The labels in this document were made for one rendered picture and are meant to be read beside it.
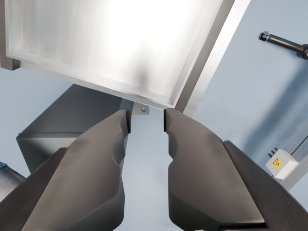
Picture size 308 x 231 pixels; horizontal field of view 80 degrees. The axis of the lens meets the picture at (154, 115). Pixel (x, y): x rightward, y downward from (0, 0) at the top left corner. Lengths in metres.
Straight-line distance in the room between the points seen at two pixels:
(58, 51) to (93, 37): 0.06
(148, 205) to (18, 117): 1.38
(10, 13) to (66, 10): 0.07
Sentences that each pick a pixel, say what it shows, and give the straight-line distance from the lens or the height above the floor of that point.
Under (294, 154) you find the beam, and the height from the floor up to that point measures 0.50.
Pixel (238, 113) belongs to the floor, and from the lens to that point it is 1.51.
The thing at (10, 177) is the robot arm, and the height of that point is 0.94.
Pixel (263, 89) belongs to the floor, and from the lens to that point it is 1.50.
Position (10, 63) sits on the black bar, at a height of 0.90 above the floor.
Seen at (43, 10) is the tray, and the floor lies 0.88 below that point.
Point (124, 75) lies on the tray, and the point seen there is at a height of 0.88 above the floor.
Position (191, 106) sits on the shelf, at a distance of 0.36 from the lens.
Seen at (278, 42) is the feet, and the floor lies 0.09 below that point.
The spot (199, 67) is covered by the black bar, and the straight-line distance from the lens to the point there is 0.31.
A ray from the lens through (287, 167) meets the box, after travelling 1.13.
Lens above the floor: 1.19
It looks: 61 degrees down
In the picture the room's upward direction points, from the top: 177 degrees clockwise
